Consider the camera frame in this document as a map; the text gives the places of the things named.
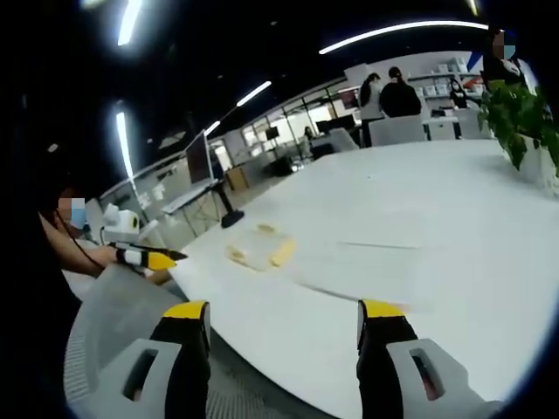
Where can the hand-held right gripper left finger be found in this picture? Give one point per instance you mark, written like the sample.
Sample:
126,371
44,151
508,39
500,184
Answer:
174,371

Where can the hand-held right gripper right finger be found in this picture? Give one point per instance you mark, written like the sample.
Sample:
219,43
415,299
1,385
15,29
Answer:
384,362

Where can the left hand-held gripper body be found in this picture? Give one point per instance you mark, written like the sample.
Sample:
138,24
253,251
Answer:
122,224

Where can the white office desk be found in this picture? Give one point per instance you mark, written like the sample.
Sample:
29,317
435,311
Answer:
192,196

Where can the grey mesh office chair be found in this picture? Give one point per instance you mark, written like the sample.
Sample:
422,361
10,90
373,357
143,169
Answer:
126,314

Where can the black monitor stand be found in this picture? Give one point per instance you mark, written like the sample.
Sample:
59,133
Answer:
230,216

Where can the ceiling light strip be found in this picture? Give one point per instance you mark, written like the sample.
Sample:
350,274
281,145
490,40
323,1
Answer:
212,128
253,93
124,144
129,19

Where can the brown cardboard box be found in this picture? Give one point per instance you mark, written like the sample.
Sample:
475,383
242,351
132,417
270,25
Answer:
236,179

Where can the large computer monitor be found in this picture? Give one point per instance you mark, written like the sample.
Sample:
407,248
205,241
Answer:
198,159

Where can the operator person in dark clothes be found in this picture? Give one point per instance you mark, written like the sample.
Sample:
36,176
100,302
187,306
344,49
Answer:
35,283

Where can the small dark monitor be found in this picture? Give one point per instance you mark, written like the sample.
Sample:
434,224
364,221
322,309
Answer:
271,132

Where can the white chair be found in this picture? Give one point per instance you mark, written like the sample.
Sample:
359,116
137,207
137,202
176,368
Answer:
342,139
397,131

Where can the white low cabinet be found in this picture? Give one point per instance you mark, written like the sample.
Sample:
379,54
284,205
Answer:
441,128

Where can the white plant pot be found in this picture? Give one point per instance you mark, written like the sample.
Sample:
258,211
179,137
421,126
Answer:
535,163

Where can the green potted plant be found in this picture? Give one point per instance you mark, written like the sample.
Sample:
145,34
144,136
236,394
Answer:
511,111

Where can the shelf with white boxes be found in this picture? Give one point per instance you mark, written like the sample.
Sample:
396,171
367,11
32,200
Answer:
441,80

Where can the long curved ceiling light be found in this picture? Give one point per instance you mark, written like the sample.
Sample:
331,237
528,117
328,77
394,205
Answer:
393,31

